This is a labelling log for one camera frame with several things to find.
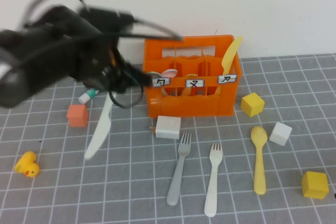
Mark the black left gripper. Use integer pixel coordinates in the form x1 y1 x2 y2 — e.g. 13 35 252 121
75 39 153 97

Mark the white plastic knife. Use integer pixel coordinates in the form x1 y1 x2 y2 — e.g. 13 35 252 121
83 94 114 161

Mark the grey plastic fork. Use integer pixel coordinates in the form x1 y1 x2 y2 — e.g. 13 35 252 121
166 132 193 206

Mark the white plastic fork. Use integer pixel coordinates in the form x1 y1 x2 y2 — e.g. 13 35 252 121
204 142 224 218

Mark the orange plastic cutlery holder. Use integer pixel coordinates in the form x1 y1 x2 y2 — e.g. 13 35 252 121
143 34 243 118

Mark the paper label reading 勺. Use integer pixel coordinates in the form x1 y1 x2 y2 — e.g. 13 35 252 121
151 77 172 88

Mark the white green glue stick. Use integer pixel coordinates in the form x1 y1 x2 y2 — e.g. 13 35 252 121
78 89 100 105

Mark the pink plastic spoon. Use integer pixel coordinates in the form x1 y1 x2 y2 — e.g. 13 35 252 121
160 68 179 78

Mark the salmon orange cube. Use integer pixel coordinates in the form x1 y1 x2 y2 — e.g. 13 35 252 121
66 104 89 128

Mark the white charger plug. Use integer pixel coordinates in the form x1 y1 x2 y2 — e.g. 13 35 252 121
149 115 182 140

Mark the paper label reading 叉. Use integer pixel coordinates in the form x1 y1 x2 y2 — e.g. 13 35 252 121
185 78 205 89

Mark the paper label reading 刀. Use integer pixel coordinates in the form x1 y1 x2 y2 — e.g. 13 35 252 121
217 73 238 84

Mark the yellow plastic knife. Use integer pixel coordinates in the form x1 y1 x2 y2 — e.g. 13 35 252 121
215 36 243 95

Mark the grey checkered tablecloth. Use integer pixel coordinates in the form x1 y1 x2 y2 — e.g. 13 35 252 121
0 53 336 224

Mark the yellow cube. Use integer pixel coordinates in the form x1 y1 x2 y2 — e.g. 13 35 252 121
240 92 265 118
301 170 330 199

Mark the yellow rubber duck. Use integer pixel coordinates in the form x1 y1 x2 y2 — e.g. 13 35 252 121
14 151 41 178

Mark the yellow plastic spoon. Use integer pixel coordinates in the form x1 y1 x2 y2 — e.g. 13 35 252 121
250 125 269 196

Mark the white cube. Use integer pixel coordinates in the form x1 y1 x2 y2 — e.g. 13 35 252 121
269 122 293 146

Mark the thin black left gripper cable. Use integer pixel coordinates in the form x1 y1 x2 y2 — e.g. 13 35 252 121
108 84 144 109

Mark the thick black left camera cable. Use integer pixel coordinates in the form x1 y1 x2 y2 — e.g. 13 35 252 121
0 16 185 78

